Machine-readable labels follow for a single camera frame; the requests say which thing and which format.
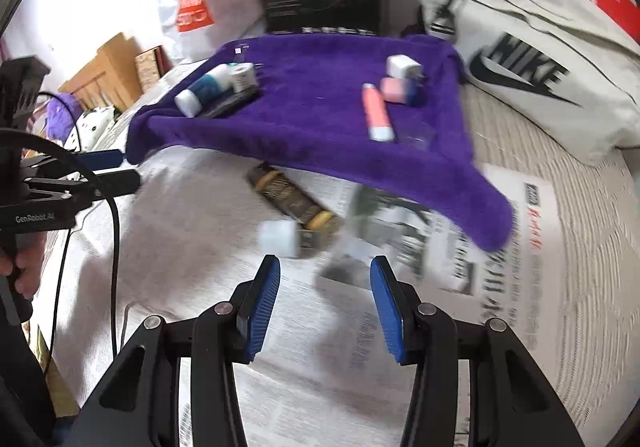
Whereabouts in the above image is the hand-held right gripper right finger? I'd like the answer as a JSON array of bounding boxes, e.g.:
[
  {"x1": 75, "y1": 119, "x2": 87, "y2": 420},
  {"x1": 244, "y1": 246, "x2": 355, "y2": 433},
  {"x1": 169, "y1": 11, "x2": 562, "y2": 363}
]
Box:
[{"x1": 369, "y1": 255, "x2": 586, "y2": 447}]

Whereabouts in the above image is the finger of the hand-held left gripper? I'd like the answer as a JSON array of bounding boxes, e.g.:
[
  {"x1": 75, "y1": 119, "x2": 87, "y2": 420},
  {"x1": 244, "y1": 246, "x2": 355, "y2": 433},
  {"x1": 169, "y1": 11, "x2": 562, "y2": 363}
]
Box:
[
  {"x1": 80, "y1": 169, "x2": 142, "y2": 202},
  {"x1": 75, "y1": 150, "x2": 124, "y2": 172}
]

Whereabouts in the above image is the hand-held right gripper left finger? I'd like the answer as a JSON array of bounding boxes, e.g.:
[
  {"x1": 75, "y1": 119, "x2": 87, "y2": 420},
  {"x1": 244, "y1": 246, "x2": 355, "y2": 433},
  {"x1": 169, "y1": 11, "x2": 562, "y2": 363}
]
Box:
[{"x1": 75, "y1": 254, "x2": 282, "y2": 447}]

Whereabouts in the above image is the small translucent white bottle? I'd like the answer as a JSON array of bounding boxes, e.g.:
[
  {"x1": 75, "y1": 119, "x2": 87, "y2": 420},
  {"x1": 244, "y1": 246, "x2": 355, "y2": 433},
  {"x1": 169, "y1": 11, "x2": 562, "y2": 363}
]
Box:
[{"x1": 257, "y1": 220, "x2": 300, "y2": 259}]

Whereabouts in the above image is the blue bottle with white cap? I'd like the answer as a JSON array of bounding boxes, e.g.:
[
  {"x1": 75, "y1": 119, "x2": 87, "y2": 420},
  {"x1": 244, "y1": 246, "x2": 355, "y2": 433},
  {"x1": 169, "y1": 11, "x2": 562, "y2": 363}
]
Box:
[{"x1": 175, "y1": 64, "x2": 236, "y2": 118}]

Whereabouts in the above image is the black tube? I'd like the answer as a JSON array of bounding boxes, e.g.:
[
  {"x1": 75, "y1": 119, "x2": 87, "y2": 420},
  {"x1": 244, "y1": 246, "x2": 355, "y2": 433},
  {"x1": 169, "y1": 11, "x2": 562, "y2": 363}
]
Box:
[{"x1": 197, "y1": 86, "x2": 261, "y2": 120}]

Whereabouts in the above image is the white tape roll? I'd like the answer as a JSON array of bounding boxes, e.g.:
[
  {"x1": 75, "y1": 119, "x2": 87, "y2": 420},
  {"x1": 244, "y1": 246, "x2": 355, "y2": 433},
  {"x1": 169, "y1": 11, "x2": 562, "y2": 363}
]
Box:
[{"x1": 230, "y1": 62, "x2": 257, "y2": 94}]

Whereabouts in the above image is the pink and white tube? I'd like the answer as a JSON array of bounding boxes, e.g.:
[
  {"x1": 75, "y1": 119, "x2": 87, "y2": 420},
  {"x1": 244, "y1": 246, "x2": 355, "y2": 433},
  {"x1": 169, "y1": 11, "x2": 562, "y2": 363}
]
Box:
[{"x1": 362, "y1": 83, "x2": 395, "y2": 142}]

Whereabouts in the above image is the pink jar with blue lid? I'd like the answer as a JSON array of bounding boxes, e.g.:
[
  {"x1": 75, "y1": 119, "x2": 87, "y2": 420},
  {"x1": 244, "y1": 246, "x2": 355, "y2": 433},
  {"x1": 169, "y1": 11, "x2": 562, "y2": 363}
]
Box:
[{"x1": 380, "y1": 76, "x2": 426, "y2": 106}]

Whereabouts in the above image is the person's left hand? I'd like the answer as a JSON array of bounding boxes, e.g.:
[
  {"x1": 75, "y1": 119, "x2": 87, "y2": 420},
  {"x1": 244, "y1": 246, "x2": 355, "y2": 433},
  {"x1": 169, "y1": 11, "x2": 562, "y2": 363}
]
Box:
[{"x1": 0, "y1": 247, "x2": 42, "y2": 295}]

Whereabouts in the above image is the white power strip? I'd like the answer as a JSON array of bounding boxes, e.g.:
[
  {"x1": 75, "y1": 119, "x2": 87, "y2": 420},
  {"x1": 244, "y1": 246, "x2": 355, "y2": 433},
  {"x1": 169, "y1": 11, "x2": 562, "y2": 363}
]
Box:
[{"x1": 65, "y1": 107, "x2": 118, "y2": 150}]

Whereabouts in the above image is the purple cloth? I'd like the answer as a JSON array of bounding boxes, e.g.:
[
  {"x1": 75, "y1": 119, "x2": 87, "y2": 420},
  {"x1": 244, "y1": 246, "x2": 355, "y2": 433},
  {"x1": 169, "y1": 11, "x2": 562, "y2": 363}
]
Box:
[{"x1": 32, "y1": 94, "x2": 83, "y2": 142}]

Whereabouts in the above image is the wooden furniture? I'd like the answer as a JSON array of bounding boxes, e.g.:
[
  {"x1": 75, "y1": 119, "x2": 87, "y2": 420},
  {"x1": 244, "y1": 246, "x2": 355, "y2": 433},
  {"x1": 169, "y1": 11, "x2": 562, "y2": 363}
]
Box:
[{"x1": 59, "y1": 32, "x2": 143, "y2": 112}]

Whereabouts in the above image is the newspaper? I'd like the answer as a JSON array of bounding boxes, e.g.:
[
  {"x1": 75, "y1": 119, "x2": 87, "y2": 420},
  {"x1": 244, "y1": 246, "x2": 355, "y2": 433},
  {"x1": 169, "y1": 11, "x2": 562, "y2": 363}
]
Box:
[{"x1": 50, "y1": 62, "x2": 571, "y2": 447}]

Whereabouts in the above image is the brown patterned box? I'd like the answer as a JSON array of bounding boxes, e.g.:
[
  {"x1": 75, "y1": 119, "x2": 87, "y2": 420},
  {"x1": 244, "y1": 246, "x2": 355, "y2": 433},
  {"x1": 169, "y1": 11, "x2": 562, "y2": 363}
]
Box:
[{"x1": 135, "y1": 46, "x2": 166, "y2": 80}]

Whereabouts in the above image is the purple towel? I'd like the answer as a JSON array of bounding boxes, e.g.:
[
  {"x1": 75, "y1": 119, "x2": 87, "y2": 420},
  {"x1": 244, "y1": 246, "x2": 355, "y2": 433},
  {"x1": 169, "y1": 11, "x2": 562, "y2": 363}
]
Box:
[{"x1": 125, "y1": 33, "x2": 516, "y2": 253}]

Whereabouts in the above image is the white textured mat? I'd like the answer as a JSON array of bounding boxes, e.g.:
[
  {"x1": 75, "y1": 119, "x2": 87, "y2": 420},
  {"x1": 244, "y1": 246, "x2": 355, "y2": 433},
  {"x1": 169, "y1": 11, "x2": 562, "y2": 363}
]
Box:
[{"x1": 450, "y1": 77, "x2": 640, "y2": 447}]

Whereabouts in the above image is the white charger plug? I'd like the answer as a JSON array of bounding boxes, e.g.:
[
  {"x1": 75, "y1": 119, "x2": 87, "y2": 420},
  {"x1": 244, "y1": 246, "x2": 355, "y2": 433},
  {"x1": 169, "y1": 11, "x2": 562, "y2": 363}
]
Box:
[{"x1": 386, "y1": 54, "x2": 426, "y2": 80}]

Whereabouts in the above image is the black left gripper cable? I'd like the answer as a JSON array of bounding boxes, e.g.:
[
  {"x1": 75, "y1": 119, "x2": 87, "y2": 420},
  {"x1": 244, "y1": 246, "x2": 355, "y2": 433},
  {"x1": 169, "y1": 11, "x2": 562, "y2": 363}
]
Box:
[{"x1": 0, "y1": 127, "x2": 123, "y2": 363}]

